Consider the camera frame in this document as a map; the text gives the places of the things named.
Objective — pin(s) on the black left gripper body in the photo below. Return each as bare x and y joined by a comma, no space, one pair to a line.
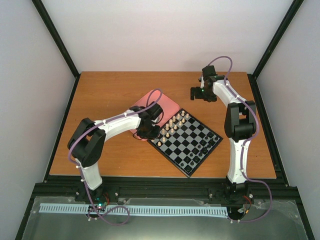
148,133

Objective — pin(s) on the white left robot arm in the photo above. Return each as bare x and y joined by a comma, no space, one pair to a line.
87,142

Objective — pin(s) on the black aluminium frame base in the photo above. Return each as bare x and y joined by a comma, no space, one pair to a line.
157,187

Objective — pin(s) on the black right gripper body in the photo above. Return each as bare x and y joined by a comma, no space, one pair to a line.
206,95

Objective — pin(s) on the light blue cable duct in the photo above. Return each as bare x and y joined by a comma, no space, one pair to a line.
136,210

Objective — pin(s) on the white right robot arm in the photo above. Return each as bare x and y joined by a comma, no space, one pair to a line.
240,121

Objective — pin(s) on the pink plastic tray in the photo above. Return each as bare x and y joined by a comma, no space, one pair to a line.
169,108

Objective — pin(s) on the black white chess board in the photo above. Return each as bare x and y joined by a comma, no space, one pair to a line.
178,147

